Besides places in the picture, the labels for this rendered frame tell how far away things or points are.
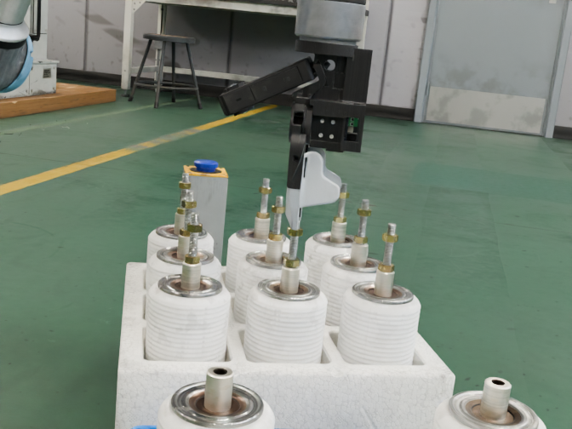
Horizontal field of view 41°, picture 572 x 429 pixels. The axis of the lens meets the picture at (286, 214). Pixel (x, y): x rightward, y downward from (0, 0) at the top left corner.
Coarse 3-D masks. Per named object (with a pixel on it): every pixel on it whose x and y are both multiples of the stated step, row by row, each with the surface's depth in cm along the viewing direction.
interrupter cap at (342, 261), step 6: (336, 258) 107; (342, 258) 107; (348, 258) 108; (372, 258) 109; (336, 264) 104; (342, 264) 105; (348, 264) 106; (366, 264) 107; (372, 264) 106; (378, 264) 106; (348, 270) 103; (354, 270) 103; (360, 270) 102; (366, 270) 103; (372, 270) 103
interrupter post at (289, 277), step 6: (282, 270) 92; (288, 270) 91; (294, 270) 91; (282, 276) 92; (288, 276) 91; (294, 276) 91; (282, 282) 92; (288, 282) 91; (294, 282) 91; (282, 288) 92; (288, 288) 91; (294, 288) 92
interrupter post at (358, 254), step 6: (354, 246) 105; (360, 246) 104; (366, 246) 105; (354, 252) 105; (360, 252) 105; (366, 252) 105; (354, 258) 105; (360, 258) 105; (366, 258) 106; (354, 264) 105; (360, 264) 105
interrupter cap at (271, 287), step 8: (264, 280) 94; (272, 280) 95; (280, 280) 95; (264, 288) 92; (272, 288) 92; (304, 288) 93; (312, 288) 94; (272, 296) 89; (280, 296) 89; (288, 296) 90; (296, 296) 90; (304, 296) 90; (312, 296) 90
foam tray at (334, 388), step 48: (144, 288) 119; (144, 336) 96; (240, 336) 98; (336, 336) 101; (144, 384) 84; (240, 384) 86; (288, 384) 87; (336, 384) 88; (384, 384) 89; (432, 384) 90
